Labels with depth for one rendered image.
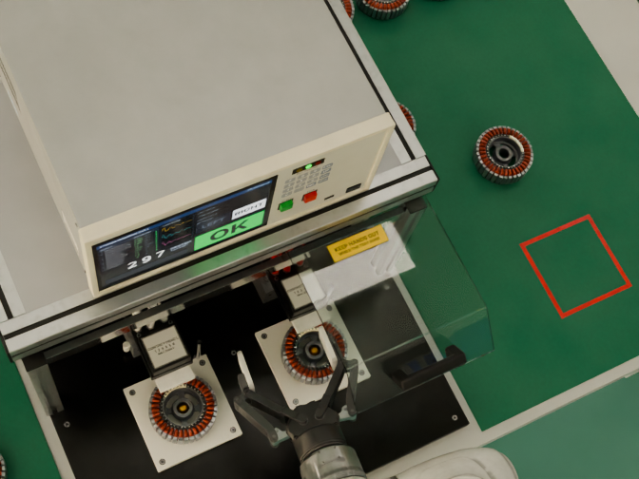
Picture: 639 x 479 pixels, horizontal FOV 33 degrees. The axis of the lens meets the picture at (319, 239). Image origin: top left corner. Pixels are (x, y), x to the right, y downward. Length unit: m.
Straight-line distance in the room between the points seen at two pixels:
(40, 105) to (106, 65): 0.10
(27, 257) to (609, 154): 1.18
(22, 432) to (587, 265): 1.06
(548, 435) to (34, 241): 1.58
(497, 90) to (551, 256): 0.36
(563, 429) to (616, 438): 0.14
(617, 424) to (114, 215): 1.77
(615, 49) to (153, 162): 1.23
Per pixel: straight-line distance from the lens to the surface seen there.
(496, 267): 2.03
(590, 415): 2.83
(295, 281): 1.75
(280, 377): 1.85
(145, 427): 1.82
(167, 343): 1.71
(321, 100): 1.44
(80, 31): 1.48
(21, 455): 1.86
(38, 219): 1.58
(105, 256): 1.40
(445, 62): 2.20
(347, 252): 1.63
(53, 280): 1.54
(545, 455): 2.76
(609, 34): 2.35
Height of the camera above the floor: 2.56
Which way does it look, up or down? 67 degrees down
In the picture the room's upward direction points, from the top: 19 degrees clockwise
